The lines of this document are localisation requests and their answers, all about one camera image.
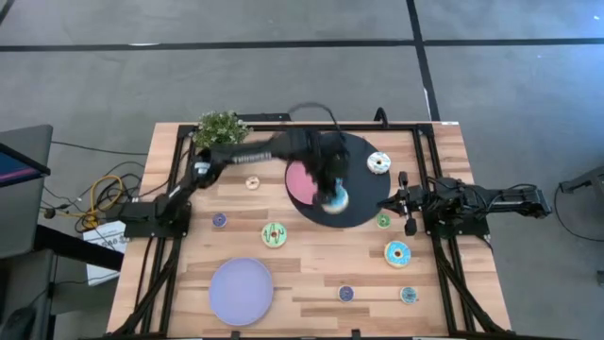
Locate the black computer mouse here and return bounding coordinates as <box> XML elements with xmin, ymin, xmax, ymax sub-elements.
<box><xmin>0</xmin><ymin>305</ymin><xmax>38</xmax><ymax>340</ymax></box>

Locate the grey side desk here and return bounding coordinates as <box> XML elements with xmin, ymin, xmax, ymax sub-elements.
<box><xmin>0</xmin><ymin>124</ymin><xmax>54</xmax><ymax>260</ymax></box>

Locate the green chocolate-drizzled donut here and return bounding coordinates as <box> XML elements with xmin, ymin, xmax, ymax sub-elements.
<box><xmin>260</xmin><ymin>221</ymin><xmax>289</xmax><ymax>250</ymax></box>

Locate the lavender plate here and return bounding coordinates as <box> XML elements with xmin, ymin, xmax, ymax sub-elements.
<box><xmin>208</xmin><ymin>256</ymin><xmax>275</xmax><ymax>328</ymax></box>

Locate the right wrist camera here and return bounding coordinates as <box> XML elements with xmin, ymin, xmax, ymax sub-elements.
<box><xmin>409</xmin><ymin>184</ymin><xmax>428</xmax><ymax>213</ymax></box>

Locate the yellow cable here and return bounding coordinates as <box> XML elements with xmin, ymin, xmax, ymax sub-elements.
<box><xmin>70</xmin><ymin>174</ymin><xmax>125</xmax><ymax>231</ymax></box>

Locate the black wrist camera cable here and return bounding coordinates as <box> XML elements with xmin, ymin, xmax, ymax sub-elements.
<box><xmin>286</xmin><ymin>100</ymin><xmax>348</xmax><ymax>143</ymax></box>

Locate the white printed paper sheet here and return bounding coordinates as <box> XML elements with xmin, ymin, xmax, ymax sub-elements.
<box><xmin>83</xmin><ymin>220</ymin><xmax>128</xmax><ymax>287</ymax></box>

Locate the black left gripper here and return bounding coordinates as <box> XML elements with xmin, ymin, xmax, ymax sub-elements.
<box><xmin>304</xmin><ymin>130</ymin><xmax>353</xmax><ymax>205</ymax></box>

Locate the potted green plant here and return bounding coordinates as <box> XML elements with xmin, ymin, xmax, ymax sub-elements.
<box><xmin>192</xmin><ymin>110</ymin><xmax>251</xmax><ymax>148</ymax></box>

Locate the grey furniture leg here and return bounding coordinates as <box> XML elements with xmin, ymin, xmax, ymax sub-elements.
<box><xmin>559</xmin><ymin>164</ymin><xmax>604</xmax><ymax>195</ymax></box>

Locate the pink plate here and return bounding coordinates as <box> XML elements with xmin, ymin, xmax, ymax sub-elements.
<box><xmin>284</xmin><ymin>159</ymin><xmax>327</xmax><ymax>207</ymax></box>

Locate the blue frosted donut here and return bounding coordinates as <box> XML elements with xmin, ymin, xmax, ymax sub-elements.
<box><xmin>383</xmin><ymin>239</ymin><xmax>412</xmax><ymax>269</ymax></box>

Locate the black bar device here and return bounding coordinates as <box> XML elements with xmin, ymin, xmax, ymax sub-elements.
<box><xmin>235</xmin><ymin>112</ymin><xmax>293</xmax><ymax>123</ymax></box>

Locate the black desk beam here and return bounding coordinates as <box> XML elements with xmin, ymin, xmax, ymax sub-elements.
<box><xmin>33</xmin><ymin>224</ymin><xmax>126</xmax><ymax>273</ymax></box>

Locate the white sprinkled donut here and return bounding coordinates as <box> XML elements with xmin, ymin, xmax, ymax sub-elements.
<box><xmin>366</xmin><ymin>150</ymin><xmax>393</xmax><ymax>176</ymax></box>

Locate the turquoise frosted donut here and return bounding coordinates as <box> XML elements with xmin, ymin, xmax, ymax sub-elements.
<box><xmin>321</xmin><ymin>178</ymin><xmax>351</xmax><ymax>215</ymax></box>

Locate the black round mat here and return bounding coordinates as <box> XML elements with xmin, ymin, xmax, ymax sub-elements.
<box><xmin>284</xmin><ymin>131</ymin><xmax>393</xmax><ymax>230</ymax></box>

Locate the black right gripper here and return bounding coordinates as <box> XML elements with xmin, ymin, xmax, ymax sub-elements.
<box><xmin>377</xmin><ymin>170</ymin><xmax>419</xmax><ymax>236</ymax></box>

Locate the thin black floor cable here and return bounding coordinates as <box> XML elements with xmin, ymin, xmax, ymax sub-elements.
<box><xmin>50</xmin><ymin>140</ymin><xmax>150</xmax><ymax>157</ymax></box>
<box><xmin>552</xmin><ymin>182</ymin><xmax>604</xmax><ymax>243</ymax></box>

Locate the black aluminium table frame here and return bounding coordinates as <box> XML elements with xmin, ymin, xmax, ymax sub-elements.
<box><xmin>110</xmin><ymin>121</ymin><xmax>511</xmax><ymax>340</ymax></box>

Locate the laptop with blue screen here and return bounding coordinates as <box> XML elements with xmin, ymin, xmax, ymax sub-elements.
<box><xmin>0</xmin><ymin>143</ymin><xmax>52</xmax><ymax>189</ymax></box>

